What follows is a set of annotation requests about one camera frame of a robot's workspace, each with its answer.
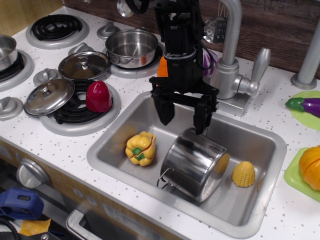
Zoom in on grey stove knob front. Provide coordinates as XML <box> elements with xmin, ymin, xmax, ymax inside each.
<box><xmin>16</xmin><ymin>158</ymin><xmax>50</xmax><ymax>189</ymax></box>

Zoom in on yellow cloth scrap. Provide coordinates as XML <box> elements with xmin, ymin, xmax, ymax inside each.
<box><xmin>18</xmin><ymin>218</ymin><xmax>51</xmax><ymax>237</ymax></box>

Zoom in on grey countertop knob rear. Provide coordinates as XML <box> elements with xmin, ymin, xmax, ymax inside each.
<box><xmin>96</xmin><ymin>22</ymin><xmax>120</xmax><ymax>40</ymax></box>

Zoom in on silver toy faucet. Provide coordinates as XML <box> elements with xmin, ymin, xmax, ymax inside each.
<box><xmin>209</xmin><ymin>0</ymin><xmax>271</xmax><ymax>117</ymax></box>

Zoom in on steel pot on burner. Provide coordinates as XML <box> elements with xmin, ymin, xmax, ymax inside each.
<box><xmin>105</xmin><ymin>28</ymin><xmax>159</xmax><ymax>69</ymax></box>

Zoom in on green cutting board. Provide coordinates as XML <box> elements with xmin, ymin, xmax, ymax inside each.
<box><xmin>283</xmin><ymin>147</ymin><xmax>320</xmax><ymax>203</ymax></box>

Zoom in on black coil burner front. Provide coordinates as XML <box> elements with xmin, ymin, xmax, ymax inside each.
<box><xmin>53</xmin><ymin>79</ymin><xmax>114</xmax><ymax>125</ymax></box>

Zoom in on stainless steel sink basin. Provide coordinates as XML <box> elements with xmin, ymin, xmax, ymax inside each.
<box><xmin>87</xmin><ymin>92</ymin><xmax>287</xmax><ymax>238</ymax></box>

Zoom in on orange toy pumpkin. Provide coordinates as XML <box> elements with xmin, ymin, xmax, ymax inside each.
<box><xmin>298</xmin><ymin>145</ymin><xmax>320</xmax><ymax>191</ymax></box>

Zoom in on purple striped toy onion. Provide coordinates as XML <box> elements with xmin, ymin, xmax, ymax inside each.
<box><xmin>203</xmin><ymin>49</ymin><xmax>218</xmax><ymax>77</ymax></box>

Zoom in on light green plate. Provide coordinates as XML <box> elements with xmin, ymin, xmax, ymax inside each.
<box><xmin>290</xmin><ymin>90</ymin><xmax>320</xmax><ymax>131</ymax></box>

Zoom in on silver oven door handle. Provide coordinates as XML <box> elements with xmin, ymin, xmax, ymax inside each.
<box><xmin>65</xmin><ymin>209</ymin><xmax>101</xmax><ymax>240</ymax></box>

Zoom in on grey countertop knob centre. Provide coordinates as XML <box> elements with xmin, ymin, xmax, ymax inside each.
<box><xmin>68</xmin><ymin>42</ymin><xmax>94</xmax><ymax>56</ymax></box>

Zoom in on orange toy carrot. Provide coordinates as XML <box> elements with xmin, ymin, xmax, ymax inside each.
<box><xmin>157</xmin><ymin>56</ymin><xmax>169</xmax><ymax>77</ymax></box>

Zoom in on hanging steel slotted spatula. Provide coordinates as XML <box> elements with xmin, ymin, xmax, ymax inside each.
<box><xmin>212</xmin><ymin>4</ymin><xmax>228</xmax><ymax>44</ymax></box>

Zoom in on steel pot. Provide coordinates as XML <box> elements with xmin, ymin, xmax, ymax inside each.
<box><xmin>0</xmin><ymin>34</ymin><xmax>18</xmax><ymax>72</ymax></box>
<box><xmin>156</xmin><ymin>128</ymin><xmax>230</xmax><ymax>203</ymax></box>
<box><xmin>105</xmin><ymin>28</ymin><xmax>159</xmax><ymax>69</ymax></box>

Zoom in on steel pot lid rear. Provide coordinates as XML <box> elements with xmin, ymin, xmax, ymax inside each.
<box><xmin>58</xmin><ymin>51</ymin><xmax>111</xmax><ymax>80</ymax></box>

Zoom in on black coil burner rear left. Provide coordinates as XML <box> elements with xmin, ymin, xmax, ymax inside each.
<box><xmin>31</xmin><ymin>14</ymin><xmax>83</xmax><ymax>41</ymax></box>

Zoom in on grey countertop knob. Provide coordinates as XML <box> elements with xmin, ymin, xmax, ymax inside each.
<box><xmin>68</xmin><ymin>42</ymin><xmax>94</xmax><ymax>56</ymax></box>
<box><xmin>33</xmin><ymin>68</ymin><xmax>61</xmax><ymax>86</ymax></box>
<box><xmin>96</xmin><ymin>22</ymin><xmax>120</xmax><ymax>40</ymax></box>
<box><xmin>0</xmin><ymin>97</ymin><xmax>24</xmax><ymax>121</ymax></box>

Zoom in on black coil burner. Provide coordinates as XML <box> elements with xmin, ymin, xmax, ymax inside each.
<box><xmin>31</xmin><ymin>14</ymin><xmax>83</xmax><ymax>41</ymax></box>
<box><xmin>53</xmin><ymin>79</ymin><xmax>114</xmax><ymax>125</ymax></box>

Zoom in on grey countertop knob left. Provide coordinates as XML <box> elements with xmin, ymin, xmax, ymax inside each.
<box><xmin>0</xmin><ymin>97</ymin><xmax>24</xmax><ymax>121</ymax></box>

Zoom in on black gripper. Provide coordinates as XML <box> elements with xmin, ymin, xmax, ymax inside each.
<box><xmin>149</xmin><ymin>53</ymin><xmax>219</xmax><ymax>135</ymax></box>

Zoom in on hanging steel ladle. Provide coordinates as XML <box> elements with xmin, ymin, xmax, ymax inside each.
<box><xmin>203</xmin><ymin>16</ymin><xmax>220</xmax><ymax>44</ymax></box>

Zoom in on yellow toy bell pepper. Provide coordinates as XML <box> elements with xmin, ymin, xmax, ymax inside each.
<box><xmin>125</xmin><ymin>131</ymin><xmax>156</xmax><ymax>167</ymax></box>

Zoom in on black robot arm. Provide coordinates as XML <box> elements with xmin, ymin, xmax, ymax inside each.
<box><xmin>149</xmin><ymin>0</ymin><xmax>219</xmax><ymax>135</ymax></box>

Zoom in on steel pot lid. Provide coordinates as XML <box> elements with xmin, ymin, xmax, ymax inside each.
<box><xmin>24</xmin><ymin>78</ymin><xmax>75</xmax><ymax>117</ymax></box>
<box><xmin>58</xmin><ymin>51</ymin><xmax>111</xmax><ymax>80</ymax></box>

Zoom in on blue clamp tool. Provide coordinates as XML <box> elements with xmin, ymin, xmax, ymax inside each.
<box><xmin>0</xmin><ymin>188</ymin><xmax>44</xmax><ymax>220</ymax></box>

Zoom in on steel pot lid front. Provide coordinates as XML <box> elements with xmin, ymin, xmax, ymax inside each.
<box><xmin>24</xmin><ymin>78</ymin><xmax>75</xmax><ymax>117</ymax></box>

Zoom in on red toy pepper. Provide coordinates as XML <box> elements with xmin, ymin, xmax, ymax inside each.
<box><xmin>85</xmin><ymin>80</ymin><xmax>113</xmax><ymax>113</ymax></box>

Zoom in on grey pole with base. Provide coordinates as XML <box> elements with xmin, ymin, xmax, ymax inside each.
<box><xmin>290</xmin><ymin>21</ymin><xmax>320</xmax><ymax>90</ymax></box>

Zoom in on purple toy eggplant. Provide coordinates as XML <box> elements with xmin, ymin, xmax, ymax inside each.
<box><xmin>285</xmin><ymin>97</ymin><xmax>320</xmax><ymax>118</ymax></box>

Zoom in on yellow toy corn piece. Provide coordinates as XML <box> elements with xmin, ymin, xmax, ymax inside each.
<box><xmin>231</xmin><ymin>161</ymin><xmax>256</xmax><ymax>188</ymax></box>

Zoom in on grey countertop knob middle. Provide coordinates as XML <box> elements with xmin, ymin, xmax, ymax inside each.
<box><xmin>33</xmin><ymin>68</ymin><xmax>61</xmax><ymax>86</ymax></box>

